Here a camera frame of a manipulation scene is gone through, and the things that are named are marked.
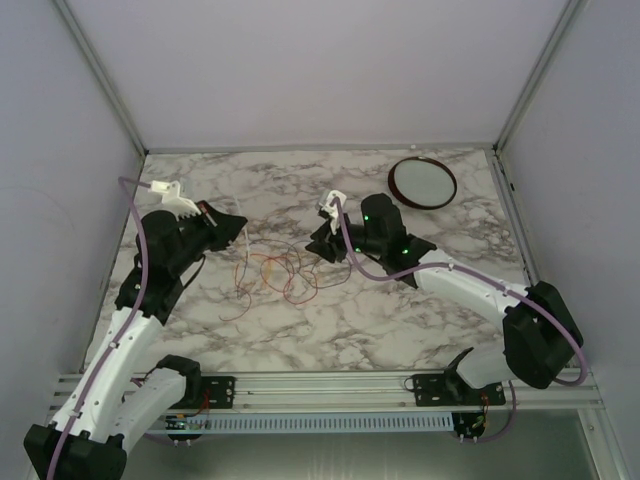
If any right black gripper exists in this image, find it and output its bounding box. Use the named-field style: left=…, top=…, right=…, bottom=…
left=305, top=208, right=385, bottom=263

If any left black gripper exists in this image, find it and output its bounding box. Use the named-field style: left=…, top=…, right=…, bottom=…
left=168, top=199, right=248, bottom=276

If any white zip tie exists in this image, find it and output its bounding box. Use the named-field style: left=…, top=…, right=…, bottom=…
left=232, top=193, right=251, bottom=261

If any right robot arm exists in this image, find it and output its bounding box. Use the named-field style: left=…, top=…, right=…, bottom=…
left=306, top=190, right=587, bottom=404

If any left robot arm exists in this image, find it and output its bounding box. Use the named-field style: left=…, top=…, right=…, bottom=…
left=23, top=201, right=247, bottom=479

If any round brown-rimmed dish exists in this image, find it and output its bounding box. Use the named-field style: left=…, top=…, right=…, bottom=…
left=387, top=156, right=458, bottom=210

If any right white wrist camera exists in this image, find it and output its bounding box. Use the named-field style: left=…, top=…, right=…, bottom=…
left=317, top=190, right=347, bottom=235

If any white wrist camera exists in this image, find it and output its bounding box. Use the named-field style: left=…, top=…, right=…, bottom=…
left=148, top=180, right=201, bottom=219
left=317, top=190, right=347, bottom=235

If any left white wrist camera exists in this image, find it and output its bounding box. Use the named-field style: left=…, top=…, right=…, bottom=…
left=148, top=180, right=201, bottom=219

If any yellow loose wire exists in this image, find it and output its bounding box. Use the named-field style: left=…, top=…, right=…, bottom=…
left=239, top=252, right=281, bottom=291

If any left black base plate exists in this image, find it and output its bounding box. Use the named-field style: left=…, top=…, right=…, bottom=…
left=189, top=375, right=236, bottom=411

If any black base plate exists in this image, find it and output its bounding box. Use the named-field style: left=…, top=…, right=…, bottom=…
left=408, top=373, right=506, bottom=407
left=189, top=375, right=236, bottom=411

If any aluminium front rail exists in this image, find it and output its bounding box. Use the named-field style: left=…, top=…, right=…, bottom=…
left=231, top=370, right=604, bottom=413

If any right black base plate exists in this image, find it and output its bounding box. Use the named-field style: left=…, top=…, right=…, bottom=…
left=408, top=373, right=506, bottom=407

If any grey slotted cable duct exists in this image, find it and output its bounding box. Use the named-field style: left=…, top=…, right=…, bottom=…
left=149, top=412, right=456, bottom=435

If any left aluminium corner post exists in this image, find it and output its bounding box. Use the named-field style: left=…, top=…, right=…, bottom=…
left=51, top=0, right=148, bottom=159

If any aluminium corner post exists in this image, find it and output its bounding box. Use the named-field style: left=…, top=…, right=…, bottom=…
left=51, top=0, right=148, bottom=159
left=492, top=0, right=588, bottom=157

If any right aluminium corner post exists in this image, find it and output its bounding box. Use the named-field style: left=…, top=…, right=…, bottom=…
left=492, top=0, right=588, bottom=157

